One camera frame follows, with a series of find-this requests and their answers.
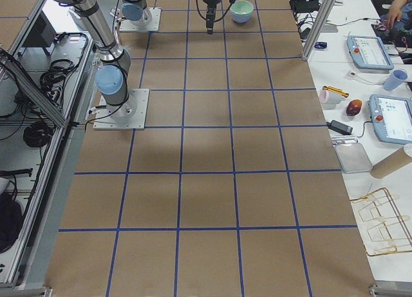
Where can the green bowl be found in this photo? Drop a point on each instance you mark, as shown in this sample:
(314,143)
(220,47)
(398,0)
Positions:
(242,8)

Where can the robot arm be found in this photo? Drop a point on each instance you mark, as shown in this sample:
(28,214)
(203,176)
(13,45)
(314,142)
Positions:
(111,79)
(136,11)

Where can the blue bowl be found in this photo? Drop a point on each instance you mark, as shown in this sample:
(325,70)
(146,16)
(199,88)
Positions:
(241,17)

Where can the person hand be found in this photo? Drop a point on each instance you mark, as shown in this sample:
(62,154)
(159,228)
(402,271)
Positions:
(394,15)

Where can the small blue black device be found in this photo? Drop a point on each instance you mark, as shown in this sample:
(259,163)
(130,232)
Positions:
(321,45)

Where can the gold metal cylinder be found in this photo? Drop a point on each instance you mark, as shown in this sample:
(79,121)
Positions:
(336,90)

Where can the left teach pendant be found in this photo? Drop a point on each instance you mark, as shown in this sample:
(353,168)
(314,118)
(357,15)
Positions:
(368,53)

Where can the teach pendant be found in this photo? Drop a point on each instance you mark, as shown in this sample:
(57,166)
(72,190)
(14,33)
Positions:
(368,53)
(391,118)

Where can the black power adapter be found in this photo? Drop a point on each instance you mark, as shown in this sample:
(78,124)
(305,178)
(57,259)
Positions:
(339,127)

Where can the dark red mango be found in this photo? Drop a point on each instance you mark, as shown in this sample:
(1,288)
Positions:
(354,107)

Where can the light blue cup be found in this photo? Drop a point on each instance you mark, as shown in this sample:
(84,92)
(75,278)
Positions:
(395,79)

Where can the metal tray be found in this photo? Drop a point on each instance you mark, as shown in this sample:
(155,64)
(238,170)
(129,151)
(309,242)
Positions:
(351,154)

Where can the right teach pendant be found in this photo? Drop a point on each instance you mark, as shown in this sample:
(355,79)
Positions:
(391,118)

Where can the cardboard tube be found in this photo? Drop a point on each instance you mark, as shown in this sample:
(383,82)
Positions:
(392,162)

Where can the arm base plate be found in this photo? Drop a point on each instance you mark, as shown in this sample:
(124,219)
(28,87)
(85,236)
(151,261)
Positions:
(131,115)
(153,26)

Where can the aluminium frame post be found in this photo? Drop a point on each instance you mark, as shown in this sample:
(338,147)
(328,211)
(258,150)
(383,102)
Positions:
(320,20)

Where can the gold wire rack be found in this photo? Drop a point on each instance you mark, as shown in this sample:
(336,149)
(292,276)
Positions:
(384,229)

